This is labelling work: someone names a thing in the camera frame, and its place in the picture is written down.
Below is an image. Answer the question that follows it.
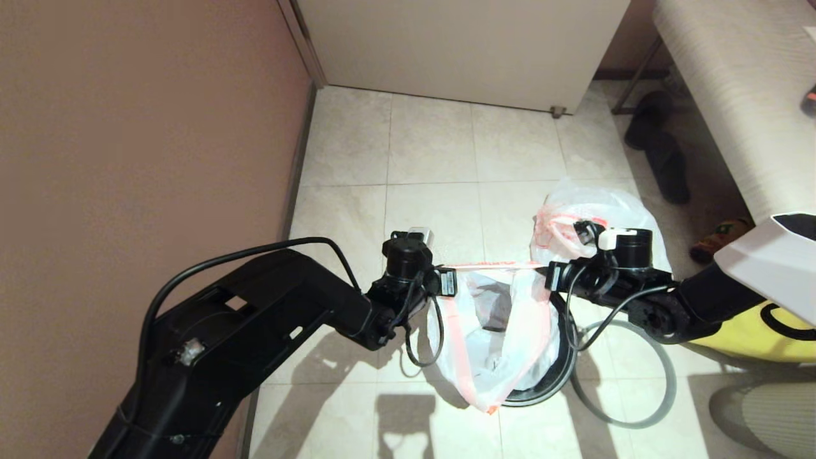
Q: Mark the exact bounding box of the black trash bin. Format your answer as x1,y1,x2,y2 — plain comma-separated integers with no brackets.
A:
500,280,578,407

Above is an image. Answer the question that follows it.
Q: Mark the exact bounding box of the orange brown shoe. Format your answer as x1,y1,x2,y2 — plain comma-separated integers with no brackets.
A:
690,220,752,264

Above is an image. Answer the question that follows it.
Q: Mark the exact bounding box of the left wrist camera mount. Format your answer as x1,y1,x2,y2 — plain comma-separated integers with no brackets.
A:
382,228,435,281

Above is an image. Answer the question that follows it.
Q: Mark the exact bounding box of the yellow fabric bag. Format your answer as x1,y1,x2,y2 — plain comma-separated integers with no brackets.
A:
688,300,816,364

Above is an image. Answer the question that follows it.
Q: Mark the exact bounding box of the beige wood-grain bench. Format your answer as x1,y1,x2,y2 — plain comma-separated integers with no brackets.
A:
650,0,816,224

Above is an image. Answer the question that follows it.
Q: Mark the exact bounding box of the white garbage bag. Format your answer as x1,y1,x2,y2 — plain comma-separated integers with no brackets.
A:
530,178,670,272

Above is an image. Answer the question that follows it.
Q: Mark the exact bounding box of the white cabinet panel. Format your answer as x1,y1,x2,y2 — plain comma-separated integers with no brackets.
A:
279,0,632,120

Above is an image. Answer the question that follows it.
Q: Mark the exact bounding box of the metal bench leg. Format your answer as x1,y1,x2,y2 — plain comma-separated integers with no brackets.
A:
609,38,660,119

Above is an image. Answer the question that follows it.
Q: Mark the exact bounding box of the grey plastic ring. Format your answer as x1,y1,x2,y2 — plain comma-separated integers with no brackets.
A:
569,321,676,430

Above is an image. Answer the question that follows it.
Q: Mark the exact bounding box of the black slipper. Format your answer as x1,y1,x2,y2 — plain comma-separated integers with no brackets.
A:
625,91,673,152
643,134,690,206

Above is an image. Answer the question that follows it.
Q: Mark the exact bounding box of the white liner bag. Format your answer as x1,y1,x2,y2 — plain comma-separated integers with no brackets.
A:
426,261,562,415

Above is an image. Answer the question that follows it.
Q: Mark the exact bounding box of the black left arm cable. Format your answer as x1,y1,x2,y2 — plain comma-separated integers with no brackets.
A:
137,237,447,409

